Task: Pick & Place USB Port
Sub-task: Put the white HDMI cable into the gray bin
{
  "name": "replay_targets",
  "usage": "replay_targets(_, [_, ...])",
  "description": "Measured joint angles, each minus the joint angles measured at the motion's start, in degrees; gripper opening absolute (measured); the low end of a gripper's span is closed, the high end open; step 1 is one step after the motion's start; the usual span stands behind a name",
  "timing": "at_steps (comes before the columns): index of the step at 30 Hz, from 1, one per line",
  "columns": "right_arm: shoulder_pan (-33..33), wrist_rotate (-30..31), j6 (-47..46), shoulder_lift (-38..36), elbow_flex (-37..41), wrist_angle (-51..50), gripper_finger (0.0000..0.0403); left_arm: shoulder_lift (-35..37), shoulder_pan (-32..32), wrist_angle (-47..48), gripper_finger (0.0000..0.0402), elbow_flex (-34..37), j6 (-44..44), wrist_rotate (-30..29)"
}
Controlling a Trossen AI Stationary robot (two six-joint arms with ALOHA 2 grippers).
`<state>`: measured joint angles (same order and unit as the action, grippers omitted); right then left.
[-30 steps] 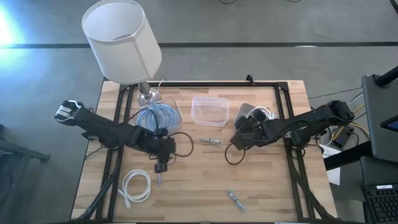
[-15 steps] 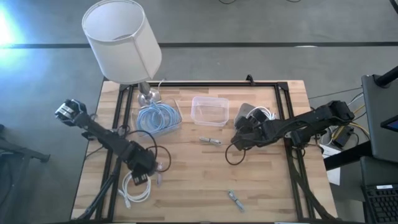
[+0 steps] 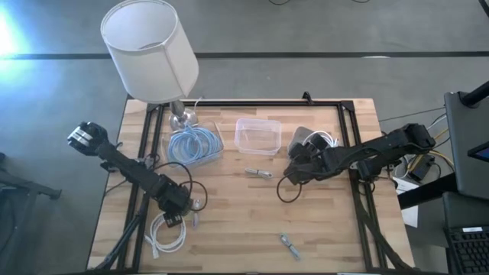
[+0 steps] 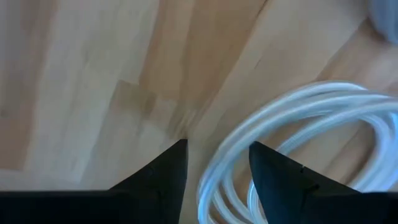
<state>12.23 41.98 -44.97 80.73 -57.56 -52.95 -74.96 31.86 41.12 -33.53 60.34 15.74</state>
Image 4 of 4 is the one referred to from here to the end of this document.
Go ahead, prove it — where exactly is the white USB cable coil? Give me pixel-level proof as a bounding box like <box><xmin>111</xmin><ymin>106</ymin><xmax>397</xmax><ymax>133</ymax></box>
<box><xmin>196</xmin><ymin>80</ymin><xmax>398</xmax><ymax>224</ymax></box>

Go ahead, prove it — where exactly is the frosted translucent plastic bin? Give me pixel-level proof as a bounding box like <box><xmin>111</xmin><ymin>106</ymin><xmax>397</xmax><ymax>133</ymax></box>
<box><xmin>366</xmin><ymin>0</ymin><xmax>398</xmax><ymax>45</ymax></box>

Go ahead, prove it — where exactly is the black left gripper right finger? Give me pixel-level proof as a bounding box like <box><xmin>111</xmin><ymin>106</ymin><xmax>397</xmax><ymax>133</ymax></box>
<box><xmin>248</xmin><ymin>141</ymin><xmax>363</xmax><ymax>224</ymax></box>

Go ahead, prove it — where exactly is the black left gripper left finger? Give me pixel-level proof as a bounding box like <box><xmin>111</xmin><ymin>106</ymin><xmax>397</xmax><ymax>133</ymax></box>
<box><xmin>108</xmin><ymin>138</ymin><xmax>190</xmax><ymax>224</ymax></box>

